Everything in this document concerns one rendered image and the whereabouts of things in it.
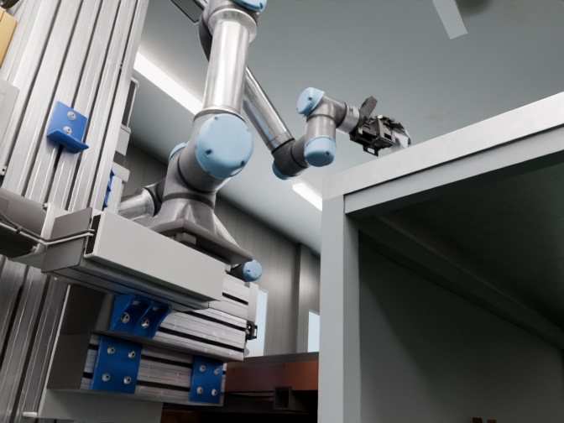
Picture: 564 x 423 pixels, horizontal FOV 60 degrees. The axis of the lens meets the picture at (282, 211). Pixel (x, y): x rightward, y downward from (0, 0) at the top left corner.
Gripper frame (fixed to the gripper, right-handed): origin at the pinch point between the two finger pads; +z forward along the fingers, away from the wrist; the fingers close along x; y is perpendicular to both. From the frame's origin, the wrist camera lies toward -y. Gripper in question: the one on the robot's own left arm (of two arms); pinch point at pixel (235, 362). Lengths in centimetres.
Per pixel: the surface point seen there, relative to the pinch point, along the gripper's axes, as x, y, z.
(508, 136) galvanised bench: -75, 127, -10
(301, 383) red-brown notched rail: -41, 68, 13
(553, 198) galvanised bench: -48, 125, -13
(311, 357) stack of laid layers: -37, 67, 7
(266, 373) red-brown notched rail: -41, 57, 11
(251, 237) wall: 297, -315, -220
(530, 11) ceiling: 160, 93, -249
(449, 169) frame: -75, 120, -8
